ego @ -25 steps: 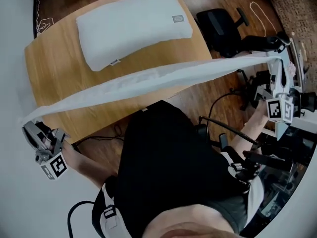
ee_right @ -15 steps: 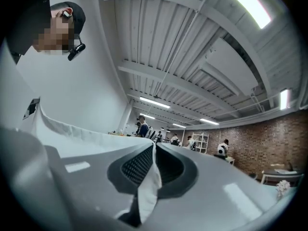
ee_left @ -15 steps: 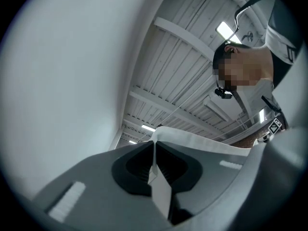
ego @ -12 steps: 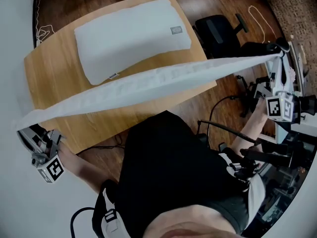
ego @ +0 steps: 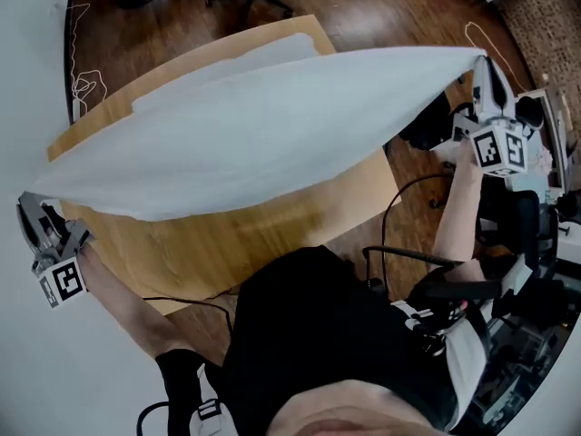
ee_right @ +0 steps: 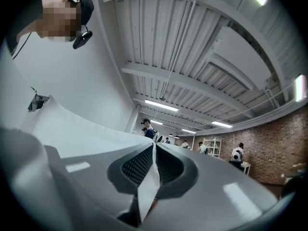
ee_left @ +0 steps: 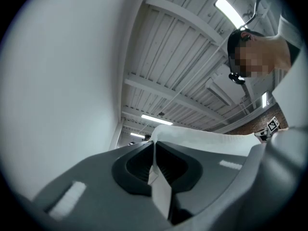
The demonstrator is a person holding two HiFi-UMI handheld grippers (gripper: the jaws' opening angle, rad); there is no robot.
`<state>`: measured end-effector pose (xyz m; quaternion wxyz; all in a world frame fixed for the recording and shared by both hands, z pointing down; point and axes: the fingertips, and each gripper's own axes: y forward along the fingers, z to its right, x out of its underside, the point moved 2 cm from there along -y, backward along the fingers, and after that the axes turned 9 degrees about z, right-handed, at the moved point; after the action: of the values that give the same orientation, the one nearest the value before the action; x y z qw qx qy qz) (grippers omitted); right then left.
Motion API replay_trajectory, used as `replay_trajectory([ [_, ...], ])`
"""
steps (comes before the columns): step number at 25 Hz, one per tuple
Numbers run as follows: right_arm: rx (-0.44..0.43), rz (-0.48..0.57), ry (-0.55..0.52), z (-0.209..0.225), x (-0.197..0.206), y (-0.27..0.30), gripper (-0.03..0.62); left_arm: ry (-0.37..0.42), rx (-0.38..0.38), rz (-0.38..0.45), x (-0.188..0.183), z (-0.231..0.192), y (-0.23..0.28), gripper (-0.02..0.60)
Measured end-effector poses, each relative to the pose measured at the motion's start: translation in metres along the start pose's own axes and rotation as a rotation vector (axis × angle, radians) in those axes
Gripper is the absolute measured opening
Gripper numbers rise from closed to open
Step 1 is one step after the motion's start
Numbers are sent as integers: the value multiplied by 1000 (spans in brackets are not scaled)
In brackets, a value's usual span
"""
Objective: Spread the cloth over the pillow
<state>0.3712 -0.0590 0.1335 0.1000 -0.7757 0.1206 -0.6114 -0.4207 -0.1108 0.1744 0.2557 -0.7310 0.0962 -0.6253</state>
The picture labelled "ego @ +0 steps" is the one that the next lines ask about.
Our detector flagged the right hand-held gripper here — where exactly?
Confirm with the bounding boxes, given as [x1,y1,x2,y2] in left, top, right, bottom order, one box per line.
[451,54,535,179]

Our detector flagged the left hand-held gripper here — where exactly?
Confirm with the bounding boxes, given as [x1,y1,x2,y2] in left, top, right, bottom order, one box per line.
[15,192,97,311]

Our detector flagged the white pillowcase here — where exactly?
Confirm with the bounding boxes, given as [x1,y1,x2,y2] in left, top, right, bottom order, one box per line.
[31,45,489,223]

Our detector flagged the white pillow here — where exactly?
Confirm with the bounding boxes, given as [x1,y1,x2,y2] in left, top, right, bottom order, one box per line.
[130,32,318,122]

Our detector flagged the person's left forearm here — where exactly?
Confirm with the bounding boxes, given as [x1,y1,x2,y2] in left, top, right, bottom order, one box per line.
[77,244,192,361]

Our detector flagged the person's right forearm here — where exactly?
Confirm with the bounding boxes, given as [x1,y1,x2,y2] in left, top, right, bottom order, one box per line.
[433,145,485,263]

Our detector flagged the white desk with monitor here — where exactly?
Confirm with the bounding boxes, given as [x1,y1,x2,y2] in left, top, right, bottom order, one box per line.
[517,86,574,194]

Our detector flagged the black round device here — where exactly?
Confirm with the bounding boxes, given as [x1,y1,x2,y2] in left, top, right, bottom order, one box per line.
[362,277,391,297]

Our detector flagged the person's black shirt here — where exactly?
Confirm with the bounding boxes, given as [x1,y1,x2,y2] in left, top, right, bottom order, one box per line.
[156,245,459,436]

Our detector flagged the person's face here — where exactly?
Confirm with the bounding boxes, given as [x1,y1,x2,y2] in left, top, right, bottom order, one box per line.
[267,377,444,436]

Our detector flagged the white floor cable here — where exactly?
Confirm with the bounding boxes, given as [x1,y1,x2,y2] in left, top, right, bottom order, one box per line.
[67,2,110,117]
[465,21,532,90]

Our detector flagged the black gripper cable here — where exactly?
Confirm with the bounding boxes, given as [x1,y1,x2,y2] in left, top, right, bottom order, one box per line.
[380,174,455,290]
[143,295,235,335]

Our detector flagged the black braided hose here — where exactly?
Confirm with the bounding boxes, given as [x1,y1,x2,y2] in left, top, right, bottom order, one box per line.
[362,245,458,270]

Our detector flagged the black backpack cable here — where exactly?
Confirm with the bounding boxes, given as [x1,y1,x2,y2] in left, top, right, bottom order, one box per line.
[135,400,172,436]

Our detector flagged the white backpack strap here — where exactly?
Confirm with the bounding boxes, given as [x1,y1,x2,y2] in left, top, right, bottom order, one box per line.
[188,363,237,436]
[392,300,489,431]

